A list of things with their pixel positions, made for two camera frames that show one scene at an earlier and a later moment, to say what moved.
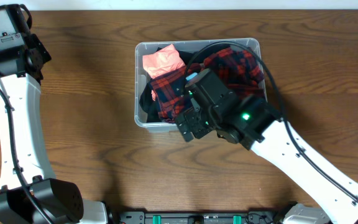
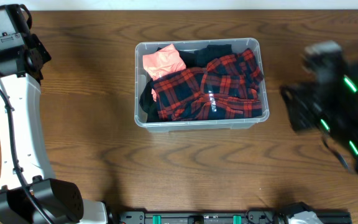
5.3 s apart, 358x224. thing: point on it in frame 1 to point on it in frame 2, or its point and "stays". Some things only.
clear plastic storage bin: [163, 68] stays
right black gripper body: [204, 122] to [316, 116]
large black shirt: [146, 100] stays
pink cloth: [163, 61] stays
